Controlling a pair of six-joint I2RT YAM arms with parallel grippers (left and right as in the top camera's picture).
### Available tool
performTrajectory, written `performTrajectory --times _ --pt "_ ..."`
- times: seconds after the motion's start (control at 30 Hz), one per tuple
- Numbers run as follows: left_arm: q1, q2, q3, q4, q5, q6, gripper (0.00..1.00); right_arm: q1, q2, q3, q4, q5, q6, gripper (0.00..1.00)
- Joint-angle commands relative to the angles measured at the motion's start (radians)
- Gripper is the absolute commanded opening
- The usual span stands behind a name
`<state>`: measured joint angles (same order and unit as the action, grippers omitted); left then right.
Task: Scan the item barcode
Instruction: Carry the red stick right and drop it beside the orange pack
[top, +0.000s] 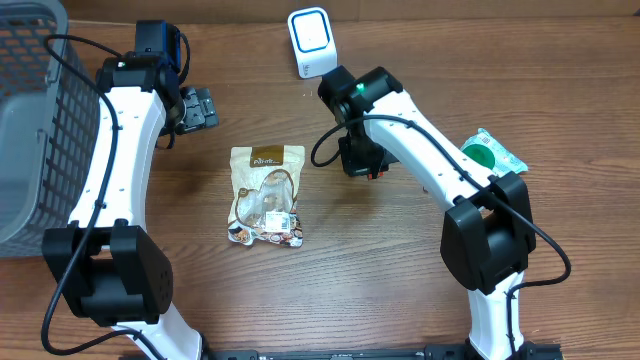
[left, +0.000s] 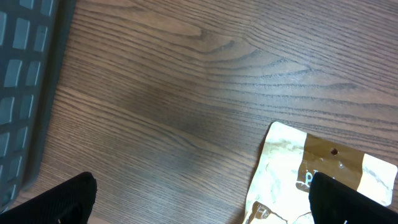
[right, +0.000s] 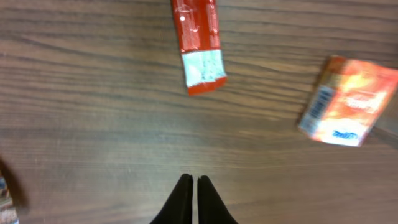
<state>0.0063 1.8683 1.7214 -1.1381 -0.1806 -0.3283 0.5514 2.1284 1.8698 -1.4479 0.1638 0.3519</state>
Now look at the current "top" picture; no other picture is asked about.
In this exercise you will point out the teal snack packet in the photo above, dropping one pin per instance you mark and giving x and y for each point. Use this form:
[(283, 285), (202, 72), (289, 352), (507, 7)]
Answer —
[(505, 160)]

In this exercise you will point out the white barcode scanner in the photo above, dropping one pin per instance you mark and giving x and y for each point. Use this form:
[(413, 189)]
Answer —
[(312, 42)]

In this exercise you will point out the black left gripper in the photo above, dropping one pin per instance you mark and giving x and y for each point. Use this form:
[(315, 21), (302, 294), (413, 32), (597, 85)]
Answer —
[(201, 111)]

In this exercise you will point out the grey plastic mesh basket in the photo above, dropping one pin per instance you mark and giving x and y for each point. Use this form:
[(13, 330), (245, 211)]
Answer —
[(49, 124)]

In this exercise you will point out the green lid jar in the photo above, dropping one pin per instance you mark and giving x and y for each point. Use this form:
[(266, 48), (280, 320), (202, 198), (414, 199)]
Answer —
[(481, 154)]

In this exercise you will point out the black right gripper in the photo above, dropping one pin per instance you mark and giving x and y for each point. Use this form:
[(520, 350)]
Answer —
[(362, 163)]

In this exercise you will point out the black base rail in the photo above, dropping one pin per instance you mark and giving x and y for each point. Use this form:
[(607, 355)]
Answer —
[(430, 352)]

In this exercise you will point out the beige snack bag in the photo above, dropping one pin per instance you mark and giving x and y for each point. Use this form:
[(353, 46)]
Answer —
[(265, 182)]

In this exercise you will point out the red stick packet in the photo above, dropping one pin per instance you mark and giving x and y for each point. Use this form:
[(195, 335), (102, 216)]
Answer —
[(375, 175)]

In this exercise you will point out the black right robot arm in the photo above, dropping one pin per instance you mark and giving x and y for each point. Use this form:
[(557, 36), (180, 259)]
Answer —
[(486, 239)]

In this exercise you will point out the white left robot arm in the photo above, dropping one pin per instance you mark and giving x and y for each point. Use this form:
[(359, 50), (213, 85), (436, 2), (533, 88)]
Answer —
[(106, 266)]

